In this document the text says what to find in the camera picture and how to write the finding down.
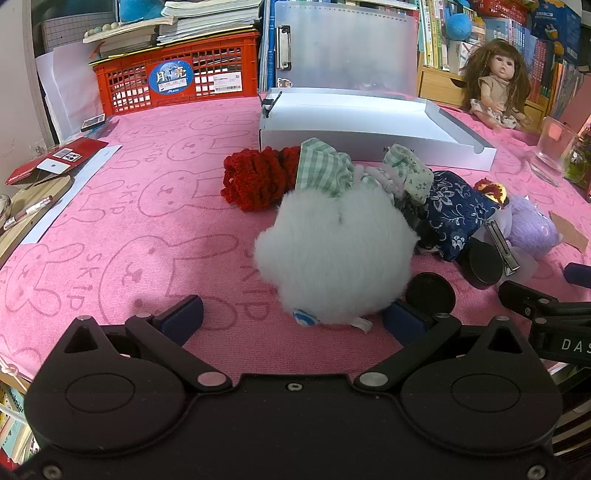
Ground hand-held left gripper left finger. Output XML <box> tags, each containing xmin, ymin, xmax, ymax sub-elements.
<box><xmin>62</xmin><ymin>295</ymin><xmax>233</xmax><ymax>393</ymax></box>

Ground long-haired doll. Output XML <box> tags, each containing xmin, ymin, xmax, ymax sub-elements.
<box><xmin>462</xmin><ymin>39</ymin><xmax>534</xmax><ymax>132</ymax></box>

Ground navy floral drawstring pouch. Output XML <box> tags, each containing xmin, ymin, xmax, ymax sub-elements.
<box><xmin>422</xmin><ymin>170</ymin><xmax>502</xmax><ymax>263</ymax></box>

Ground grey grid board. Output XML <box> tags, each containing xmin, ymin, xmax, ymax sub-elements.
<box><xmin>41</xmin><ymin>9</ymin><xmax>121</xmax><ymax>51</ymax></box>

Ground row of upright books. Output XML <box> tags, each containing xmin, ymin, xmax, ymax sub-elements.
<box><xmin>418</xmin><ymin>0</ymin><xmax>591</xmax><ymax>121</ymax></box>

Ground blue white plush toy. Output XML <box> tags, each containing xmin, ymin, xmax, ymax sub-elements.
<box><xmin>117</xmin><ymin>0</ymin><xmax>163</xmax><ymax>22</ymax></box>

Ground green checked cloth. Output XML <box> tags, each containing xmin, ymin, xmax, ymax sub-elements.
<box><xmin>295</xmin><ymin>137</ymin><xmax>355</xmax><ymax>192</ymax></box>

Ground black binder clip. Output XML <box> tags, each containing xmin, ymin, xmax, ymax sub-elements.
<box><xmin>261</xmin><ymin>91</ymin><xmax>283</xmax><ymax>118</ymax></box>

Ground white paper sheets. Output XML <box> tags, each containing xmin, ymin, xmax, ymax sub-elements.
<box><xmin>34</xmin><ymin>51</ymin><xmax>100</xmax><ymax>144</ymax></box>

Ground glass jar with plant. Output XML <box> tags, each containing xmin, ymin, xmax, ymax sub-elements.
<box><xmin>561</xmin><ymin>134</ymin><xmax>591</xmax><ymax>204</ymax></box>

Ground metal hair clip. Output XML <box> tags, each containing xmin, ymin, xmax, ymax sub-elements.
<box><xmin>485</xmin><ymin>219</ymin><xmax>522</xmax><ymax>272</ymax></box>

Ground yellow red crochet snake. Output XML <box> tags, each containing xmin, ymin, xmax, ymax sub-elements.
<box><xmin>473</xmin><ymin>178</ymin><xmax>509</xmax><ymax>206</ymax></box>

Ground white carton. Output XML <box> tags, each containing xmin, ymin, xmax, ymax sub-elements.
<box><xmin>445</xmin><ymin>41</ymin><xmax>476</xmax><ymax>77</ymax></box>

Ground white shallow box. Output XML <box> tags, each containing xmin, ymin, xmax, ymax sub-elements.
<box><xmin>259</xmin><ymin>88</ymin><xmax>498</xmax><ymax>171</ymax></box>

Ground blue printed carton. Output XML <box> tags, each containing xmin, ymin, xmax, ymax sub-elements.
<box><xmin>531</xmin><ymin>0</ymin><xmax>583</xmax><ymax>51</ymax></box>

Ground pen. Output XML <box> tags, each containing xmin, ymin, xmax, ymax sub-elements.
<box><xmin>4</xmin><ymin>195</ymin><xmax>54</xmax><ymax>230</ymax></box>

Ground red plastic crate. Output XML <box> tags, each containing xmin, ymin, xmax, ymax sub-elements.
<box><xmin>91</xmin><ymin>31</ymin><xmax>260</xmax><ymax>116</ymax></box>

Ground small red basket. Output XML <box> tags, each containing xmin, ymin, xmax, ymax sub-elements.
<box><xmin>480</xmin><ymin>0</ymin><xmax>539</xmax><ymax>26</ymax></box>

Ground blue plush ball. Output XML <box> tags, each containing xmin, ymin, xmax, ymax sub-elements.
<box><xmin>447</xmin><ymin>13</ymin><xmax>472</xmax><ymax>40</ymax></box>

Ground red crochet piece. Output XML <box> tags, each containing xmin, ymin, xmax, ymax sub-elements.
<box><xmin>223</xmin><ymin>145</ymin><xmax>303</xmax><ymax>213</ymax></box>

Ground stack of books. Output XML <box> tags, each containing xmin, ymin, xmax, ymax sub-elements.
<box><xmin>83</xmin><ymin>0</ymin><xmax>264</xmax><ymax>58</ymax></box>

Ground brown cardboard piece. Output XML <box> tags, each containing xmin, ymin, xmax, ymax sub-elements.
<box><xmin>549</xmin><ymin>210</ymin><xmax>591</xmax><ymax>254</ymax></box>

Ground white paper strip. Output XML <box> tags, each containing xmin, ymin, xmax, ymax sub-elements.
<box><xmin>16</xmin><ymin>144</ymin><xmax>123</xmax><ymax>245</ymax></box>

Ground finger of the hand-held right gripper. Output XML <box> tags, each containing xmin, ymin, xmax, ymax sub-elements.
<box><xmin>564</xmin><ymin>262</ymin><xmax>591</xmax><ymax>288</ymax></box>
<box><xmin>499</xmin><ymin>280</ymin><xmax>561</xmax><ymax>324</ymax></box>

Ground pink rabbit print towel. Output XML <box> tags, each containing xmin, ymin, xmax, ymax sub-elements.
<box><xmin>0</xmin><ymin>95</ymin><xmax>591</xmax><ymax>384</ymax></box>

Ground wooden drawer box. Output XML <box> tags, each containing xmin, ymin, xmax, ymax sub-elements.
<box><xmin>417</xmin><ymin>65</ymin><xmax>550</xmax><ymax>127</ymax></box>

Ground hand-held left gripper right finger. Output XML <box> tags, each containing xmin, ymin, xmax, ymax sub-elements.
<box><xmin>355</xmin><ymin>300</ymin><xmax>532</xmax><ymax>393</ymax></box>

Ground white bead string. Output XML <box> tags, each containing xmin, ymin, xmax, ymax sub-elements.
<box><xmin>83</xmin><ymin>21</ymin><xmax>125</xmax><ymax>42</ymax></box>

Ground purple plush toy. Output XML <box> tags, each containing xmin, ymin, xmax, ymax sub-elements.
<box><xmin>503</xmin><ymin>194</ymin><xmax>561</xmax><ymax>257</ymax></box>

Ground red booklet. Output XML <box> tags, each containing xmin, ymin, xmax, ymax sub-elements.
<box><xmin>4</xmin><ymin>137</ymin><xmax>109</xmax><ymax>186</ymax></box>

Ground white fluffy pompom plush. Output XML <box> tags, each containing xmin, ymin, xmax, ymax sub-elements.
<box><xmin>255</xmin><ymin>178</ymin><xmax>420</xmax><ymax>326</ymax></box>

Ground wooden board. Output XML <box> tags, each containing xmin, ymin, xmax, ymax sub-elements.
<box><xmin>0</xmin><ymin>178</ymin><xmax>75</xmax><ymax>268</ymax></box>

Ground translucent clipboard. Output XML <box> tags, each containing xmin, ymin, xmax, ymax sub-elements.
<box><xmin>268</xmin><ymin>0</ymin><xmax>419</xmax><ymax>100</ymax></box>

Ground glass cup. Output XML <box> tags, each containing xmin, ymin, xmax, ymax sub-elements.
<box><xmin>529</xmin><ymin>116</ymin><xmax>578</xmax><ymax>188</ymax></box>

